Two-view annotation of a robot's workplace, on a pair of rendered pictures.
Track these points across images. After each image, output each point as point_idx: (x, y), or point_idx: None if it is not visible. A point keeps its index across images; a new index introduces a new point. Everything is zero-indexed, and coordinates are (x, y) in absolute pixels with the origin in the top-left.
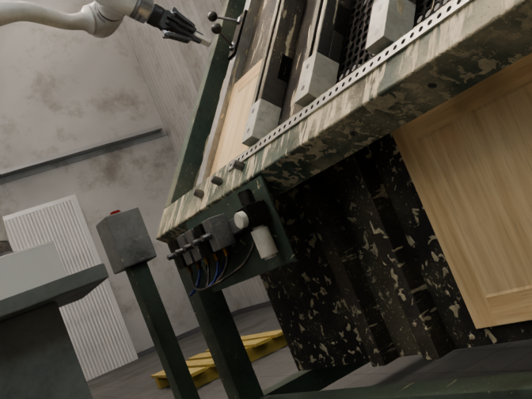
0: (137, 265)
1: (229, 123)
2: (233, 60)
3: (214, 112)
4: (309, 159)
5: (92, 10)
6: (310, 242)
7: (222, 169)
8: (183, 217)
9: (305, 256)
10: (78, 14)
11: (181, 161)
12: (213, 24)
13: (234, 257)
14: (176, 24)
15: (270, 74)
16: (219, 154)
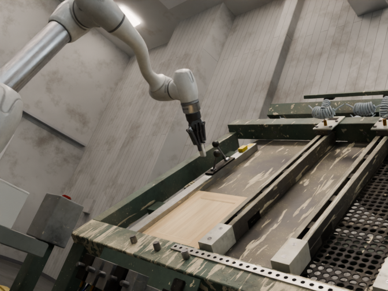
0: (47, 243)
1: (182, 211)
2: (209, 177)
3: (167, 190)
4: None
5: (164, 81)
6: None
7: (164, 241)
8: (106, 241)
9: None
10: (156, 75)
11: (127, 201)
12: (217, 149)
13: None
14: (198, 130)
15: (246, 215)
16: (161, 224)
